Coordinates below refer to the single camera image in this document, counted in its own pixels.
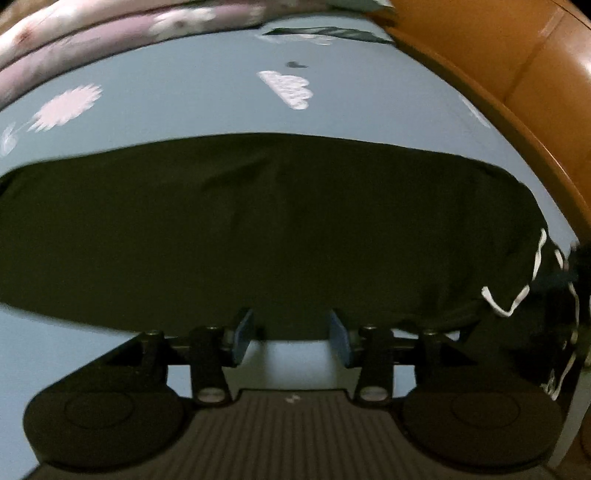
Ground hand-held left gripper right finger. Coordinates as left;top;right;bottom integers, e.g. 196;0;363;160
325;309;466;409

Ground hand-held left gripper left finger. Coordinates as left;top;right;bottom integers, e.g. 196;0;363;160
108;308;256;408

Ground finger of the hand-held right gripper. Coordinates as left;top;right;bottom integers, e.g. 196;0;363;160
531;270;581;294

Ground black drawstring pants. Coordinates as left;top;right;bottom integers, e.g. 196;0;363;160
0;132;591;402

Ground wooden headboard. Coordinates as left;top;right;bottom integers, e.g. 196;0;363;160
365;0;591;261

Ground blue floral bed sheet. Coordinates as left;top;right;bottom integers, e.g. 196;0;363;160
0;9;591;462

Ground purple floral quilt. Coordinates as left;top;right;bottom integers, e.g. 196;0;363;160
0;4;278;108

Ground pink floral quilt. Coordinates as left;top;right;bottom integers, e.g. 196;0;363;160
0;0;278;61

